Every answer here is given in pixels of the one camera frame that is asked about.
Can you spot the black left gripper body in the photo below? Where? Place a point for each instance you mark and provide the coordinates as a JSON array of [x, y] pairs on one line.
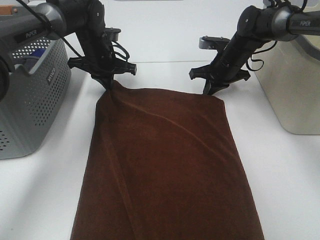
[[102, 58]]

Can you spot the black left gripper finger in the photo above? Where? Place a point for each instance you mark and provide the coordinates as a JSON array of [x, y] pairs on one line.
[[106, 82]]

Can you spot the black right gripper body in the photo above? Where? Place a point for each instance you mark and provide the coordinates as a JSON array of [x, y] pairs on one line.
[[226, 66]]

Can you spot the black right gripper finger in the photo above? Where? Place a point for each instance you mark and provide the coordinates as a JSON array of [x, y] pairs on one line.
[[209, 88], [216, 88]]

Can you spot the brown towel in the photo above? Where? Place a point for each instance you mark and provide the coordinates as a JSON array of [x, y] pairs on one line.
[[163, 165]]

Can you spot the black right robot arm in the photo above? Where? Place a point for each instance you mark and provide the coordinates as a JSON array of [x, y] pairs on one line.
[[281, 21]]

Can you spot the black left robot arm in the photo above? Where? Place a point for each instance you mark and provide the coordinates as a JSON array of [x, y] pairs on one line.
[[53, 19]]

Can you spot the beige plastic storage bin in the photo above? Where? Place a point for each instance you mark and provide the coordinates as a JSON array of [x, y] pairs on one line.
[[290, 78]]

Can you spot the blue grey laundry in basket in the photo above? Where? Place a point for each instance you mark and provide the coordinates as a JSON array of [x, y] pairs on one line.
[[30, 60]]

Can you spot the grey perforated laundry basket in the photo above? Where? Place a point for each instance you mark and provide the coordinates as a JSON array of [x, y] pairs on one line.
[[34, 97]]

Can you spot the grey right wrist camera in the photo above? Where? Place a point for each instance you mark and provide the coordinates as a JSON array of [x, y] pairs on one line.
[[213, 43]]

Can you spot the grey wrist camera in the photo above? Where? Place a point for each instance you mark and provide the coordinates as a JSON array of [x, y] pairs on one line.
[[111, 34], [213, 43]]

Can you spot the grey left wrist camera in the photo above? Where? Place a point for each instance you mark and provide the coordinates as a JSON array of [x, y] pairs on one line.
[[111, 34]]

